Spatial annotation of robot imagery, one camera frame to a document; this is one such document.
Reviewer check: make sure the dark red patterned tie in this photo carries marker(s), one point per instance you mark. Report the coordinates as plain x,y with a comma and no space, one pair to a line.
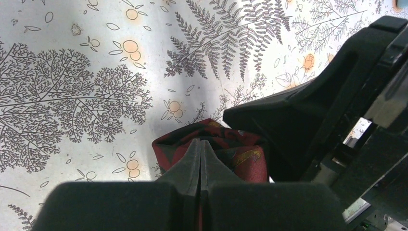
244,153

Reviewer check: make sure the floral tablecloth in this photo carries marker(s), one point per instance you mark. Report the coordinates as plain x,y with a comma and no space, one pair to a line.
87,85

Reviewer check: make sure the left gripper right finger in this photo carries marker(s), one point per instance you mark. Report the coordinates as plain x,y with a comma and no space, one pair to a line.
220,194

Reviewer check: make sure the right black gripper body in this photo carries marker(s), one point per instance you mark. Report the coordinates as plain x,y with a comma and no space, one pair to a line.
348,127

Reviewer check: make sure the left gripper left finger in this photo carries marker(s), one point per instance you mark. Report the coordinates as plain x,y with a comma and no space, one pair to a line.
185,181

